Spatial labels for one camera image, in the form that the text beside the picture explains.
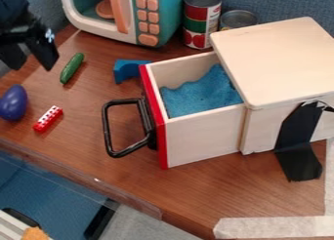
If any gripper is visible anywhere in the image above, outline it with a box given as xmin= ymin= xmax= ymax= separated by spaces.
xmin=0 ymin=10 xmax=62 ymax=72

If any drawer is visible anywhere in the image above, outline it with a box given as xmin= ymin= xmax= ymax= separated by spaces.
xmin=100 ymin=51 xmax=248 ymax=171

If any green toy cucumber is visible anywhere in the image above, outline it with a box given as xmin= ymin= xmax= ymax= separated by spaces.
xmin=59 ymin=52 xmax=87 ymax=86

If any purple toy eggplant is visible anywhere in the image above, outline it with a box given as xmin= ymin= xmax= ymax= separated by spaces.
xmin=0 ymin=84 xmax=30 ymax=122

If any red toy brick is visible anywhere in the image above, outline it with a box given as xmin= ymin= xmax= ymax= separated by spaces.
xmin=31 ymin=104 xmax=65 ymax=134

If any blue arch block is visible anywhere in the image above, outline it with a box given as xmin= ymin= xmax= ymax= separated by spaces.
xmin=111 ymin=59 xmax=153 ymax=85

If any toy microwave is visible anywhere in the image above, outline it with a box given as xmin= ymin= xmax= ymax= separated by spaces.
xmin=57 ymin=0 xmax=189 ymax=49

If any red and green can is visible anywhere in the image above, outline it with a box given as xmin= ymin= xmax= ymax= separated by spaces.
xmin=181 ymin=0 xmax=224 ymax=51

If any blue cloth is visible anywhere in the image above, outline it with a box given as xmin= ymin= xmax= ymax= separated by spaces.
xmin=158 ymin=63 xmax=246 ymax=119

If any silver can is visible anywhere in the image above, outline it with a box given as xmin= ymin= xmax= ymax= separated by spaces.
xmin=218 ymin=9 xmax=259 ymax=32

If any cabinet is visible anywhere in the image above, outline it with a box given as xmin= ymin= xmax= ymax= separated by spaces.
xmin=208 ymin=16 xmax=334 ymax=156

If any black tape strip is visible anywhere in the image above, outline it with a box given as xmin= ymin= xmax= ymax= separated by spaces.
xmin=272 ymin=100 xmax=334 ymax=183

